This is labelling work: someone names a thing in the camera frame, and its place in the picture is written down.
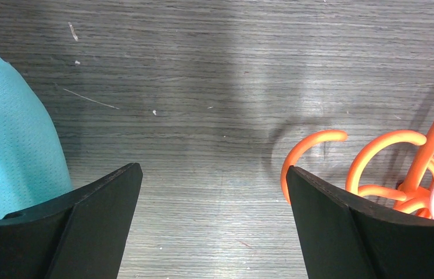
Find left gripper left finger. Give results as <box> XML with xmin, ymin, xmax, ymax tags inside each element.
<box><xmin>0</xmin><ymin>163</ymin><xmax>143</xmax><ymax>278</ymax></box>

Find orange wire hanger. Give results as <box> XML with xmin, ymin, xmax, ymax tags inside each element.
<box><xmin>345</xmin><ymin>122</ymin><xmax>434</xmax><ymax>217</ymax></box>
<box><xmin>280</xmin><ymin>130</ymin><xmax>348</xmax><ymax>205</ymax></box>

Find teal mesh shirt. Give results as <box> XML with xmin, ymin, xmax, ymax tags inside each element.
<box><xmin>0</xmin><ymin>58</ymin><xmax>73</xmax><ymax>219</ymax></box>

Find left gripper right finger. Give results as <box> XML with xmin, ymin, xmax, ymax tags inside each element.
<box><xmin>286</xmin><ymin>166</ymin><xmax>434</xmax><ymax>278</ymax></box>

